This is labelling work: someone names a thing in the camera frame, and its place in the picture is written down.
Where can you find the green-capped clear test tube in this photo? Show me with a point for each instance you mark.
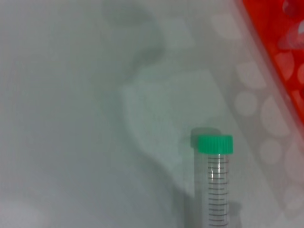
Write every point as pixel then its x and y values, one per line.
pixel 215 143

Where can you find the orange plastic test tube rack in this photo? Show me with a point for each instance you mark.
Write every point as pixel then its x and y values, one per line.
pixel 266 23

